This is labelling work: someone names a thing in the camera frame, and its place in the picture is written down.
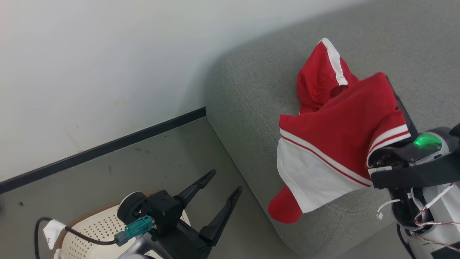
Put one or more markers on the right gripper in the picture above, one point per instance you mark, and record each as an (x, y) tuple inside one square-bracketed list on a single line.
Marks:
[(427, 144)]

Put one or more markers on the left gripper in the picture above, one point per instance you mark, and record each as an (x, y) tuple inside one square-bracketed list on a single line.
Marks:
[(183, 244)]

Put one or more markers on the red and white shirt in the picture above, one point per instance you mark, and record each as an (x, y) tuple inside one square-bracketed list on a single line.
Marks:
[(341, 126)]

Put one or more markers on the red shorts with white stripe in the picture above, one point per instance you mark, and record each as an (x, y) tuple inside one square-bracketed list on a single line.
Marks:
[(316, 72)]

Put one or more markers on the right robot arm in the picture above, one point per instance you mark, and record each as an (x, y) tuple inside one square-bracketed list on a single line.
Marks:
[(442, 212)]

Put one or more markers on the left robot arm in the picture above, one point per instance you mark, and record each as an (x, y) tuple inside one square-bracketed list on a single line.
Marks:
[(138, 251)]

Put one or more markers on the white perforated laundry basket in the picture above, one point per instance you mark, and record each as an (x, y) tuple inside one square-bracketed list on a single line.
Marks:
[(90, 228)]

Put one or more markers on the black baseboard strip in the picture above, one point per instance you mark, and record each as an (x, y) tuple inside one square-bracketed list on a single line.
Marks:
[(107, 145)]

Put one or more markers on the grey fabric sofa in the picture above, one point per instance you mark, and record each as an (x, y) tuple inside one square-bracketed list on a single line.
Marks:
[(258, 90)]

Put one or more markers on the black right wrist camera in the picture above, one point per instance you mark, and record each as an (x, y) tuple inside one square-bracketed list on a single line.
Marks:
[(413, 176)]

